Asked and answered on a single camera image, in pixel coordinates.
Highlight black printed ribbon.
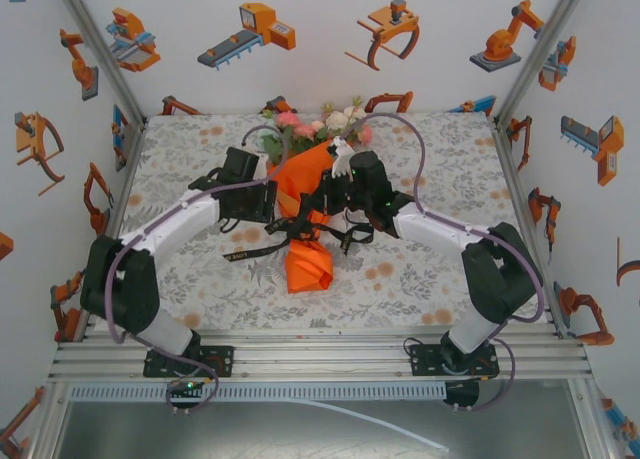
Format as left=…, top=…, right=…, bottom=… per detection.
left=222, top=191, right=375, bottom=264

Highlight light blue fake flower stem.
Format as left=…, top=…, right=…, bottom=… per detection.
left=258, top=127, right=286, bottom=168

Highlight orange wrapping paper sheet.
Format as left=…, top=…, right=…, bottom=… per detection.
left=267, top=138, right=362, bottom=295

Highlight white fake rose stem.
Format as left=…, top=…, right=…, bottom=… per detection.
left=319, top=96, right=367, bottom=140

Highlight floral patterned tablecloth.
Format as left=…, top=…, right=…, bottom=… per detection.
left=102, top=112, right=554, bottom=330

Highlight small circuit board green light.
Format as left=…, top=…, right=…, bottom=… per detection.
left=168, top=377, right=207, bottom=396

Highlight small black controller box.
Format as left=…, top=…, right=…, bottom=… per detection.
left=443, top=380, right=481, bottom=409

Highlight thin white tube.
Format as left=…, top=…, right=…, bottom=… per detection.
left=292, top=397, right=451, bottom=453

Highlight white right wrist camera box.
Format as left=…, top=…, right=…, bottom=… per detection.
left=327, top=135, right=357, bottom=181

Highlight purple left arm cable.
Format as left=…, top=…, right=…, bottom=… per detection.
left=104, top=124, right=292, bottom=416

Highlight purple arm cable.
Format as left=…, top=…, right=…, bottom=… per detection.
left=342, top=111, right=546, bottom=414
left=104, top=124, right=292, bottom=416

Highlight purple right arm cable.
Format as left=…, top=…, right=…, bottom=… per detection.
left=342, top=111, right=546, bottom=414

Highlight aluminium left side rail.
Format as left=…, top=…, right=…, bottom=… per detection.
left=79, top=118, right=149, bottom=343

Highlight aluminium rail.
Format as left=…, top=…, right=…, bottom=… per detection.
left=79, top=118, right=149, bottom=343
left=492, top=121, right=569, bottom=340

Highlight aluminium right side rail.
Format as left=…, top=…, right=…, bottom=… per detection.
left=492, top=121, right=569, bottom=340

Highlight aluminium base frame rails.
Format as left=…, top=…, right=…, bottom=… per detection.
left=47, top=328, right=595, bottom=386

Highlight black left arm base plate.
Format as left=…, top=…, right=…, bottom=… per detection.
left=143, top=346, right=235, bottom=379

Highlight white slotted cable duct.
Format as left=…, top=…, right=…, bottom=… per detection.
left=67, top=382, right=447, bottom=402

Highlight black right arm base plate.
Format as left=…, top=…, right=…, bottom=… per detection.
left=409, top=343, right=501, bottom=379

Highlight aluminium left corner post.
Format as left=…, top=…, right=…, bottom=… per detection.
left=52, top=0, right=147, bottom=125

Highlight aluminium corner post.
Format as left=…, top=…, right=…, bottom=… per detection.
left=52, top=0, right=147, bottom=125
left=494, top=0, right=594, bottom=125

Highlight aluminium right corner post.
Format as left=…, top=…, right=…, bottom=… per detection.
left=494, top=0, right=594, bottom=125

